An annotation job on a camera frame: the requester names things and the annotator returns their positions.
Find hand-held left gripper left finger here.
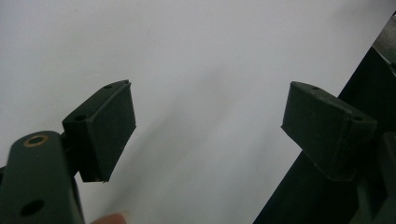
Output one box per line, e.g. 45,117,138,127
62,79,137,184

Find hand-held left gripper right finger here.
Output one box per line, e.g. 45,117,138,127
280,80,378,183

